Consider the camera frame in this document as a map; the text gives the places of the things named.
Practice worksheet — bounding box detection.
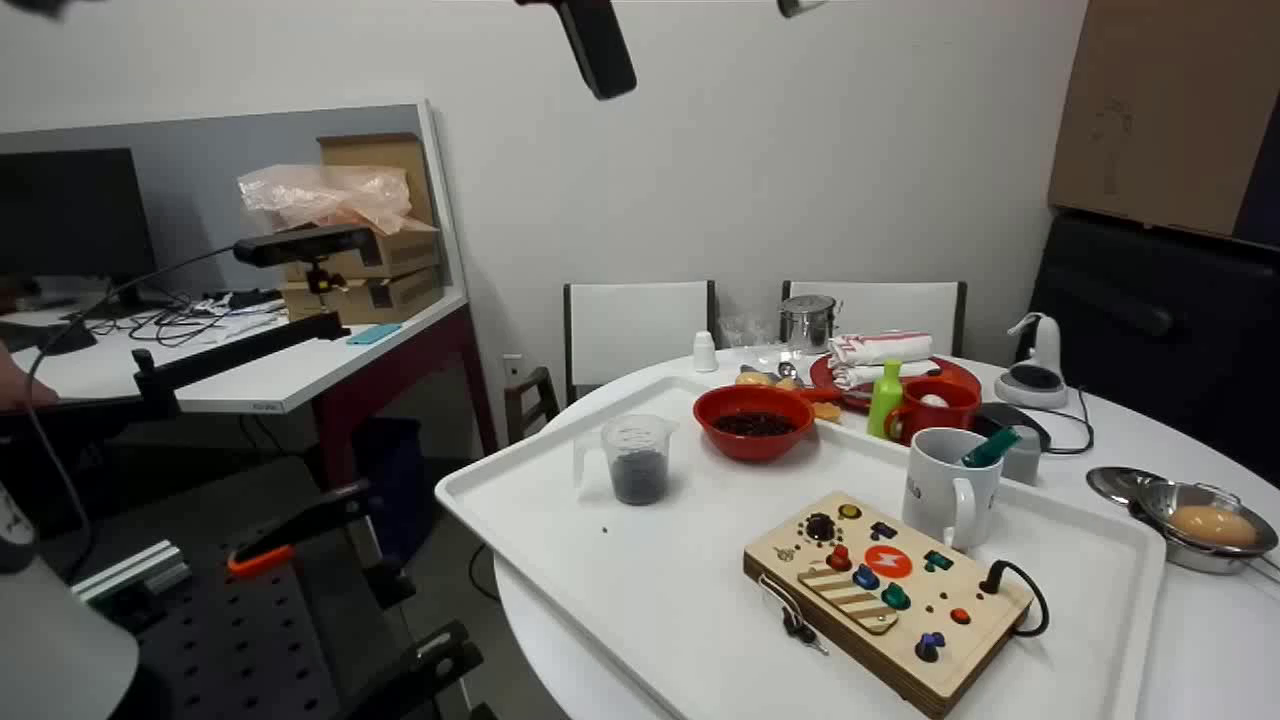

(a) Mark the white Mila mug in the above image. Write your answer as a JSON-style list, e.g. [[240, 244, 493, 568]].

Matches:
[[903, 428, 998, 553]]

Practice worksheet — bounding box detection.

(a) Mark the white desk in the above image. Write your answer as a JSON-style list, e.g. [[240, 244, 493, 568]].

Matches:
[[0, 288, 474, 417]]

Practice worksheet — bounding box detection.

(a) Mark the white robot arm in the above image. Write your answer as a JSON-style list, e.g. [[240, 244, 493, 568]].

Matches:
[[520, 0, 634, 101]]

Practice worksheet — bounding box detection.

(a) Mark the clear plastic measuring jar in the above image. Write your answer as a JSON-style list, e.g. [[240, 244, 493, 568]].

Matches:
[[573, 417, 672, 510]]

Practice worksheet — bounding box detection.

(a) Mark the black monitor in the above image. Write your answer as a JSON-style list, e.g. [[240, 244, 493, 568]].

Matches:
[[0, 147, 157, 283]]

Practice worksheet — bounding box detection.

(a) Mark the green plastic bottle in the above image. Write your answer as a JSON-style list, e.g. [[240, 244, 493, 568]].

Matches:
[[866, 361, 903, 442]]

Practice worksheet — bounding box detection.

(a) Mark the orange handled clamp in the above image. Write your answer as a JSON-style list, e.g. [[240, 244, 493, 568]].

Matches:
[[219, 476, 378, 584]]

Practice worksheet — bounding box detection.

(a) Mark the metal strainer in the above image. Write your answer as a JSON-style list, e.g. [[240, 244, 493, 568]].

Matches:
[[1085, 466, 1280, 584]]

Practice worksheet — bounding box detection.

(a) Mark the red bowl with beans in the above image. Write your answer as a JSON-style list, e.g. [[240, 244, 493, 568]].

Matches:
[[692, 386, 817, 466]]

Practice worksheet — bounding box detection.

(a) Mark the black cabinet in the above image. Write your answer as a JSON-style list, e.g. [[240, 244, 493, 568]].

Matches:
[[1033, 212, 1280, 485]]

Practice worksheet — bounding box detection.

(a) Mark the red plate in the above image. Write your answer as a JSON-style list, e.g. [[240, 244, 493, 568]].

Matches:
[[806, 350, 988, 422]]

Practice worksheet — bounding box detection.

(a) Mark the white plastic tray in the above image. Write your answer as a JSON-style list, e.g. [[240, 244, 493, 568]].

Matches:
[[438, 376, 1165, 720]]

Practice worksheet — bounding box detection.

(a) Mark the right white chair back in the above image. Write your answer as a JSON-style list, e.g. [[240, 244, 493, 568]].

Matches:
[[784, 280, 964, 354]]

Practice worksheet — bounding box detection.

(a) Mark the small steel pot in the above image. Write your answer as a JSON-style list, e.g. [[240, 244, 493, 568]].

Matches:
[[779, 297, 836, 354]]

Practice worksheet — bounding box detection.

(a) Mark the large cardboard box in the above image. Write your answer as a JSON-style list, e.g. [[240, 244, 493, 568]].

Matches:
[[1048, 0, 1280, 244]]

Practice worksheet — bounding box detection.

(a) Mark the black side camera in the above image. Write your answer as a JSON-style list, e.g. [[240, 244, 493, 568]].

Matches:
[[233, 229, 373, 267]]

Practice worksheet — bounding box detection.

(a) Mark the cardboard box on desk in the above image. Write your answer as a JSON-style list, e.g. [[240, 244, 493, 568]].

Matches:
[[280, 131, 442, 323]]

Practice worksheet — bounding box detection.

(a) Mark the pink plastic bag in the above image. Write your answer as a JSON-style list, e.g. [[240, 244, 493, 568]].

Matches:
[[235, 165, 412, 233]]

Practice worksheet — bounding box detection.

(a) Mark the wooden switch busy board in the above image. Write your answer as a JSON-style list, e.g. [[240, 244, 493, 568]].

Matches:
[[743, 491, 1036, 716]]

